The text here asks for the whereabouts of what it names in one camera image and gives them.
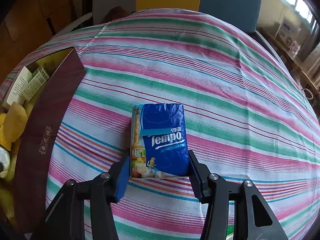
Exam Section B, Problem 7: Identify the yellow knit sock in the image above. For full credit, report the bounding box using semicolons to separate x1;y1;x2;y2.
0;113;12;151

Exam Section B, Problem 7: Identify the small green white box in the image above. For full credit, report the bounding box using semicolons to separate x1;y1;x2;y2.
21;66;50;101

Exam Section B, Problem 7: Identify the white box on shelf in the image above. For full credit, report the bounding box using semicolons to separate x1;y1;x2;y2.
275;18;301;48

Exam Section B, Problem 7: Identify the gold tin box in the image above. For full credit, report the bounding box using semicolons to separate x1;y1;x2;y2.
6;47;86;233

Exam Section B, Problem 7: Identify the striped bed sheet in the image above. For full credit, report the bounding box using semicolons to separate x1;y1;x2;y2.
1;9;319;239

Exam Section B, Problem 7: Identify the cream medicine box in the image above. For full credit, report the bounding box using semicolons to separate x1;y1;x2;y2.
1;66;32;110

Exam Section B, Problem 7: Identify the white plastic bag bundle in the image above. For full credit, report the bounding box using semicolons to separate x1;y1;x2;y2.
0;147;10;178

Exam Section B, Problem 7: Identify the wooden side shelf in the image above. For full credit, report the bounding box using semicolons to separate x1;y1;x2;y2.
259;27;319;95

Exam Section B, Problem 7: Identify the blue Tempo tissue pack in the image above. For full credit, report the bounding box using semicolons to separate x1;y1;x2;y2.
130;103;189;179

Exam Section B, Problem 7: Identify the wooden wardrobe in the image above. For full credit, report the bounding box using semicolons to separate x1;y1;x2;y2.
1;0;76;81

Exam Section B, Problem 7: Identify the white bed rail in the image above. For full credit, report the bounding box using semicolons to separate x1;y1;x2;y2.
53;12;93;38

